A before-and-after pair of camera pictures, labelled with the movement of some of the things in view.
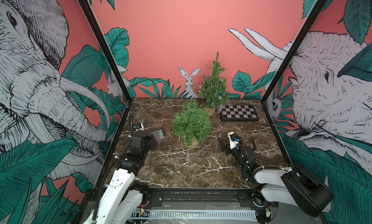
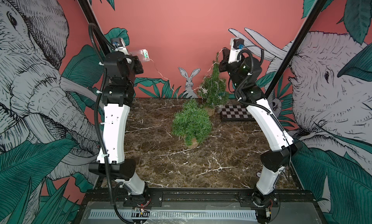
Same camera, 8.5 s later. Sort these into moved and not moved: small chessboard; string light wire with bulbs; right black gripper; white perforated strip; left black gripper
Moved: string light wire with bulbs; left black gripper; right black gripper
Not moved: small chessboard; white perforated strip
